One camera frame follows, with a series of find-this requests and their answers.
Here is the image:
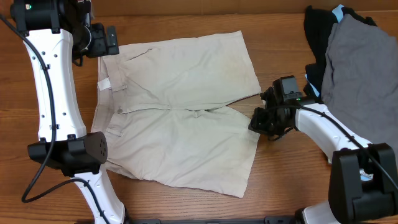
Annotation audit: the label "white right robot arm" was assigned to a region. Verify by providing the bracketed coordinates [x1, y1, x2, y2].
[249, 76, 397, 224]

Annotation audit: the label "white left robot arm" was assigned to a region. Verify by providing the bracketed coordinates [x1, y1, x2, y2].
[8, 0, 131, 223]

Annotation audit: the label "beige khaki shorts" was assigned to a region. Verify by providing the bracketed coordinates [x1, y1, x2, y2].
[91, 31, 261, 198]

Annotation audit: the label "grey garment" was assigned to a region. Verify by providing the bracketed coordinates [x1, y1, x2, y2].
[321, 14, 397, 150]

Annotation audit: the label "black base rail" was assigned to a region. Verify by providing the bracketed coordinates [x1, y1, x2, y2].
[124, 216, 305, 224]

